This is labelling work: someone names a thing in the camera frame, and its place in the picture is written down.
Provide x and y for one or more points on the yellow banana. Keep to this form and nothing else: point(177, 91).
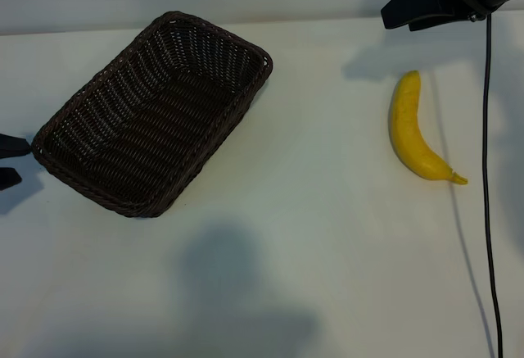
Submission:
point(405, 137)

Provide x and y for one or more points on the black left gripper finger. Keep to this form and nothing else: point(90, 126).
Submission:
point(14, 146)
point(8, 178)

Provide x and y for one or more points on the dark brown wicker basket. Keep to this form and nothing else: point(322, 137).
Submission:
point(147, 128)

